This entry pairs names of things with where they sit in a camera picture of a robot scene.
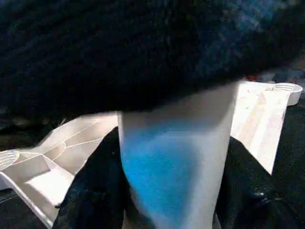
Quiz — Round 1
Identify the white plastic table leg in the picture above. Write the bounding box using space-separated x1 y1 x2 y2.
118 81 239 229

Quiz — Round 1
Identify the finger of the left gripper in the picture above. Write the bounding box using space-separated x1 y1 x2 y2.
0 0 305 115

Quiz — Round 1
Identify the black work mat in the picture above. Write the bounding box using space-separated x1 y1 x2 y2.
0 102 305 229

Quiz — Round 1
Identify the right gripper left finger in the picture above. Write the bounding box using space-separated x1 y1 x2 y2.
53 127 148 229

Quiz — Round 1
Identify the white plastic table top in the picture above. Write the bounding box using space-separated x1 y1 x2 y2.
0 81 303 227

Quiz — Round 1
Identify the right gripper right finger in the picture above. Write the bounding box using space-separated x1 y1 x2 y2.
214 137 305 229

